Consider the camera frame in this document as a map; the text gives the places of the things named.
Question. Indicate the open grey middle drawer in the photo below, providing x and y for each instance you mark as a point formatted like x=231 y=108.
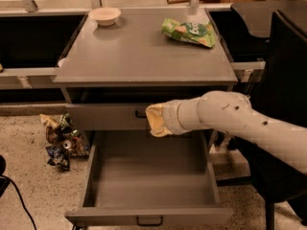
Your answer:
x=134 y=178

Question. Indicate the black office chair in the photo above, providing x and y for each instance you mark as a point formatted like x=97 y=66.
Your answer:
x=280 y=94

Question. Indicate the grey drawer cabinet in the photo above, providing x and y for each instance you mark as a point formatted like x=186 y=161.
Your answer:
x=132 y=62

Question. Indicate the wooden stick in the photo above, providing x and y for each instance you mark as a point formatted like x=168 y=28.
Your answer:
x=176 y=1

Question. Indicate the pile of snack wrappers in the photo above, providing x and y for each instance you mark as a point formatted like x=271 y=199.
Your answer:
x=65 y=142

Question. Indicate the white bowl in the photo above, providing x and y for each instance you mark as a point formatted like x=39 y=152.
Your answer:
x=105 y=16

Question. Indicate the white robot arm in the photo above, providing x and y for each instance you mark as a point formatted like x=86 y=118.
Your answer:
x=232 y=114

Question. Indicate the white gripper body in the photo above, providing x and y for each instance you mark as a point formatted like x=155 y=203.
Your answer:
x=172 y=117

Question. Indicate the green snack bag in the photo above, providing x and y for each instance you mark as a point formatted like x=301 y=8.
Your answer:
x=189 y=32

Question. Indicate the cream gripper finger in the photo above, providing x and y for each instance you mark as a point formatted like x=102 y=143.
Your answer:
x=160 y=131
x=155 y=109

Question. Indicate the yellow sponge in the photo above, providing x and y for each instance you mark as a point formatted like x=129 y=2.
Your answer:
x=156 y=121

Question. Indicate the closed grey top drawer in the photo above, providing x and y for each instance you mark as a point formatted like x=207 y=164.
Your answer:
x=108 y=116

